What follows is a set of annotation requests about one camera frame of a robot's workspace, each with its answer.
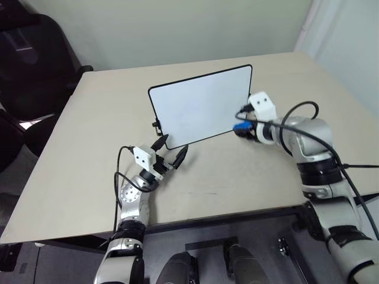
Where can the small metal floor bracket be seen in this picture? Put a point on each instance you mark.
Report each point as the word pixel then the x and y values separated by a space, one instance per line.
pixel 282 246

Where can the black floor caster bracket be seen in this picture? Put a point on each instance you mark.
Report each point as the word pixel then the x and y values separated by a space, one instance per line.
pixel 9 257

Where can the dark rounded robot leg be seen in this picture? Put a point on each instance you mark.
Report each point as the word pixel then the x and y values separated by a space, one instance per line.
pixel 240 263
pixel 179 267

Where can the blue whiteboard eraser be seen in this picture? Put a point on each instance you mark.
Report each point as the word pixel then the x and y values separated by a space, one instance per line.
pixel 241 127

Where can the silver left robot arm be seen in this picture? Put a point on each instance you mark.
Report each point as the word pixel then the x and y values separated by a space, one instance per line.
pixel 131 201

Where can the black office chair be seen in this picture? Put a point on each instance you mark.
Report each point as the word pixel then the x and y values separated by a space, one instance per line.
pixel 32 80

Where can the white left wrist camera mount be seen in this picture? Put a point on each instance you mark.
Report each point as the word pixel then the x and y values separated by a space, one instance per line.
pixel 143 156

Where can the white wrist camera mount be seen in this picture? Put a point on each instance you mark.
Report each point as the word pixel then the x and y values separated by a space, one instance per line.
pixel 143 156
pixel 262 105

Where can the black-framed whiteboard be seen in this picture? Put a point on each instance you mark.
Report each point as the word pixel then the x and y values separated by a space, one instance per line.
pixel 201 106

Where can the white wall pipe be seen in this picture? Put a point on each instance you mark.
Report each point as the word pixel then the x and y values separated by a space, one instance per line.
pixel 306 23

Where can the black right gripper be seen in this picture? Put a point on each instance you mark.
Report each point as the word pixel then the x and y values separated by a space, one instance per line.
pixel 251 119

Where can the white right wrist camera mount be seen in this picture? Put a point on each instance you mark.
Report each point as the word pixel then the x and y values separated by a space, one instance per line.
pixel 262 105

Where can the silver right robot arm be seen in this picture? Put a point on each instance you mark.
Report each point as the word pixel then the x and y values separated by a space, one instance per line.
pixel 314 139

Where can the black table frame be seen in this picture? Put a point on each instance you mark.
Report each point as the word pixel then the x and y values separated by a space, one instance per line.
pixel 308 219

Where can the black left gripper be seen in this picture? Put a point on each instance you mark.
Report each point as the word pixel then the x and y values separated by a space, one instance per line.
pixel 161 164

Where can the black whiteboard stand clip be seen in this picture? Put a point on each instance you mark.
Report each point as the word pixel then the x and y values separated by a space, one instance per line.
pixel 156 125

